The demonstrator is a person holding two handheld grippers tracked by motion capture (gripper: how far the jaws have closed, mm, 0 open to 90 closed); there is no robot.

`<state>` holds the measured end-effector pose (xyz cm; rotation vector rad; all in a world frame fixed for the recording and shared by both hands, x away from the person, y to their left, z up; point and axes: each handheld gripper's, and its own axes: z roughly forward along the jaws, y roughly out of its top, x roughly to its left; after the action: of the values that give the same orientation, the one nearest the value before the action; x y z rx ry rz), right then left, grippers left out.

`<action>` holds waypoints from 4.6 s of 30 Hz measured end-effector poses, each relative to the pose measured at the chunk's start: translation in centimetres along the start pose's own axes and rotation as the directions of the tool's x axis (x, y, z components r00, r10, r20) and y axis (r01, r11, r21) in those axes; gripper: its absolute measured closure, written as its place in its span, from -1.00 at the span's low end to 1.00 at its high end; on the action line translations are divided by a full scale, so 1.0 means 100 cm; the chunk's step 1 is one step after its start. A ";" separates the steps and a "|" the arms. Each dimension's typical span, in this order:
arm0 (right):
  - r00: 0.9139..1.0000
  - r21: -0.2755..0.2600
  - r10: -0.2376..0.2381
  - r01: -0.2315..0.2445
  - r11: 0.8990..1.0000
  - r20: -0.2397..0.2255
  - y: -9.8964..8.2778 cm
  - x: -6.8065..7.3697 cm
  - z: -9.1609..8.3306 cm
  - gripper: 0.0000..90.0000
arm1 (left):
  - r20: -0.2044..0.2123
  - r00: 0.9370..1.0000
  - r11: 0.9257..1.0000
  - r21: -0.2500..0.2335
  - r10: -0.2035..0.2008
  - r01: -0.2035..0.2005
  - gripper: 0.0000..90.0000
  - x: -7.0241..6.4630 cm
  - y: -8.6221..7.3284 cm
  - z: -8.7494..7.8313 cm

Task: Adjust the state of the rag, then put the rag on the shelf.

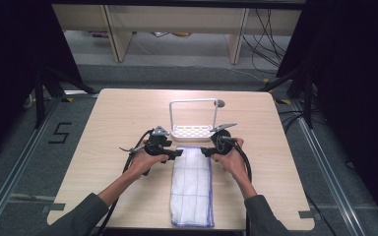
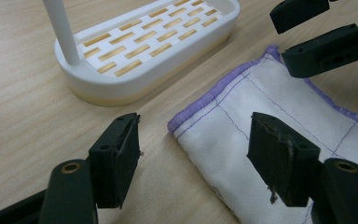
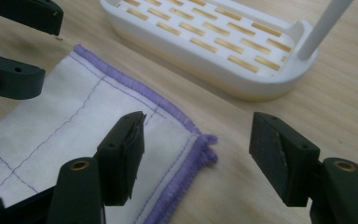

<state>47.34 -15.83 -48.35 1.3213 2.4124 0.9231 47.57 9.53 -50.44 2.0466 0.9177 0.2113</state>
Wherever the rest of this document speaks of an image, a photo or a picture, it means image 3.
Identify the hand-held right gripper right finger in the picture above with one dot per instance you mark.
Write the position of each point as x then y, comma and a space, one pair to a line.
279, 155

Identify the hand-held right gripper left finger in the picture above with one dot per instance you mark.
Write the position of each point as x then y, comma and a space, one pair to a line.
121, 155

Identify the white cloth with purple hem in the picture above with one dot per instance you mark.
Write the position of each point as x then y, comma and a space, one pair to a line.
74, 124

